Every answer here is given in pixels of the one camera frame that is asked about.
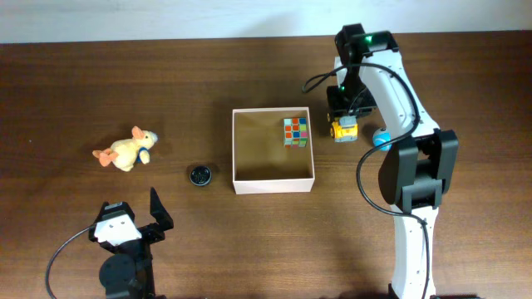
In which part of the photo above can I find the yellow plush bunny toy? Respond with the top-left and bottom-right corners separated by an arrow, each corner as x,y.
92,126 -> 159,172

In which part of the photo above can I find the blue white toy ball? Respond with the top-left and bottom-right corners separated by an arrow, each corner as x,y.
372,128 -> 392,152

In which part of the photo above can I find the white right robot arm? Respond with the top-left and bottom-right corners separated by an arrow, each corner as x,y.
327,24 -> 459,298

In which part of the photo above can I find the colourful puzzle cube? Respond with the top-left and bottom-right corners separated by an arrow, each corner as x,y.
283,117 -> 308,148

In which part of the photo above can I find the yellow grey toy truck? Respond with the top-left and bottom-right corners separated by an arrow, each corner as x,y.
330,115 -> 358,143

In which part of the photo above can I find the small black round wheel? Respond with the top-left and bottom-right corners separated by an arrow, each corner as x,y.
190,165 -> 213,187

